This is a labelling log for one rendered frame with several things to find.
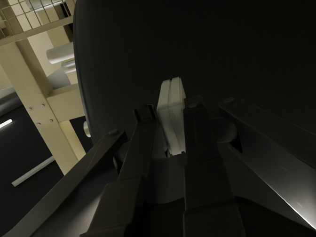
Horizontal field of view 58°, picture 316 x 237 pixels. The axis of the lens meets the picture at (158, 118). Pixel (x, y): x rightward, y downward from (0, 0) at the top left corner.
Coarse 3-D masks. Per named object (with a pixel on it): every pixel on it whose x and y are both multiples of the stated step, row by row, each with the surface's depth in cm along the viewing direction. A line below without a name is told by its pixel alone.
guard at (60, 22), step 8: (24, 0) 81; (40, 0) 81; (72, 0) 81; (0, 8) 82; (32, 8) 82; (72, 16) 82; (8, 24) 84; (40, 24) 84; (48, 24) 83; (56, 24) 83; (64, 24) 83; (24, 32) 84; (32, 32) 84; (40, 32) 84; (0, 40) 86; (8, 40) 86; (16, 40) 86
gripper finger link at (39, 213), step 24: (96, 144) 14; (120, 144) 14; (72, 168) 12; (96, 168) 12; (48, 192) 11; (72, 192) 11; (96, 192) 12; (24, 216) 10; (48, 216) 9; (72, 216) 10
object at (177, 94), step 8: (176, 80) 21; (176, 88) 19; (176, 96) 17; (184, 96) 20; (176, 104) 16; (184, 104) 17; (176, 112) 16; (176, 120) 16; (176, 128) 16; (184, 136) 16; (184, 144) 16
